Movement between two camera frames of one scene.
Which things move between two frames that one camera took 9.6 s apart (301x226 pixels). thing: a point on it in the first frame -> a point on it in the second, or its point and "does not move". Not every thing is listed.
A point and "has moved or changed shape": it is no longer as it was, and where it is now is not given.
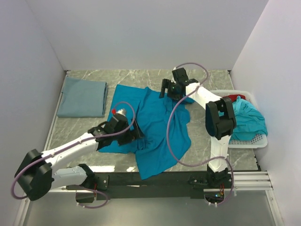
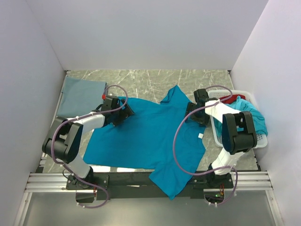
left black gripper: x=131 y=133 -> x=123 y=113
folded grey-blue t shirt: x=82 y=98 does not move
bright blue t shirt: x=163 y=122 has moved or changed shape
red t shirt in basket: x=233 y=97 does not move
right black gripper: x=166 y=87 -> x=192 y=112
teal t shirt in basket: x=249 y=121 does not move
